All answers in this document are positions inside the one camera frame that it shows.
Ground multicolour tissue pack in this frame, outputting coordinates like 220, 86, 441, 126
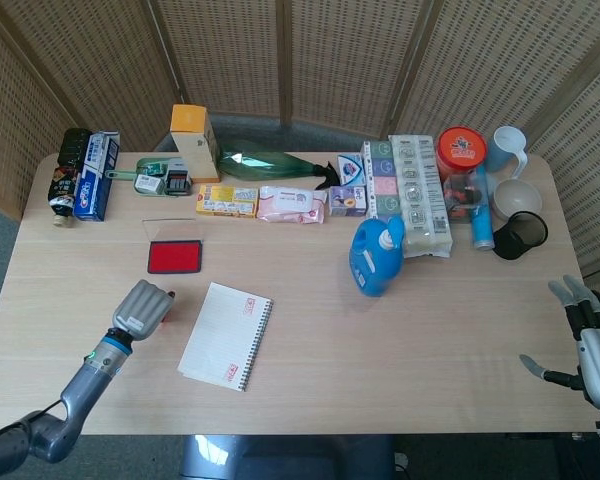
361, 140, 400, 221

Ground orange lidded jar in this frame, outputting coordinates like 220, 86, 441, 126
435, 125, 489, 186

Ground blue tube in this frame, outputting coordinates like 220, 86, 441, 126
468, 166, 496, 251

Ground clear pack orange black items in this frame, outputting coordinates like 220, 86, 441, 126
442, 172, 481, 224

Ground blue white toothpaste box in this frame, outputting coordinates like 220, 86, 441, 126
73, 130, 122, 222

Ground pink wet wipes pack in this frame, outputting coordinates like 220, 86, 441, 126
256, 185, 328, 225

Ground spiral lined notebook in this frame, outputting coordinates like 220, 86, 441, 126
176, 281, 275, 393

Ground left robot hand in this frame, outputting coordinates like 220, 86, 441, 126
110, 279, 176, 341

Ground light blue pitcher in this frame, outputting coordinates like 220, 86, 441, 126
484, 125, 530, 180

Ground green plastic spray bottle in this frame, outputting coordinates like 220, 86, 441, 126
218, 139, 342, 191

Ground yellow flat box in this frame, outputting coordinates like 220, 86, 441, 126
195, 183, 260, 219

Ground black mesh pen holder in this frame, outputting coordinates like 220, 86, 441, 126
492, 210, 550, 262

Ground dark drink bottle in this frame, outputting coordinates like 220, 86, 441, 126
47, 127, 94, 228

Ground small white green box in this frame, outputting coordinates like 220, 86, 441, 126
133, 173, 166, 194

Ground tall yellow orange carton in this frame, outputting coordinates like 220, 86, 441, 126
169, 103, 222, 184

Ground blue detergent bottle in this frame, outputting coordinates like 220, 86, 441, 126
348, 215, 407, 299

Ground long white plastic pack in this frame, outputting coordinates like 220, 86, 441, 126
387, 133, 454, 260

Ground red ink pad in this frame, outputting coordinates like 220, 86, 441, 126
140, 218, 204, 275

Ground small purple box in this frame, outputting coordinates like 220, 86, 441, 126
328, 185, 369, 218

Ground green plastic handled tray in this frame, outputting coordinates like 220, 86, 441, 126
104, 156, 181, 197

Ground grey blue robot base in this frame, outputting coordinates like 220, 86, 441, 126
179, 433, 396, 480

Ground white blue soap box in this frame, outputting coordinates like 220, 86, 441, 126
336, 152, 366, 187

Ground wooden perforated folding screen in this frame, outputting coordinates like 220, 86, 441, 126
0, 0, 600, 279

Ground beige bowl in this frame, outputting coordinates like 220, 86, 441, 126
493, 178, 543, 222

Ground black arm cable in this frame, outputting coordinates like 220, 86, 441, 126
27, 397, 65, 419

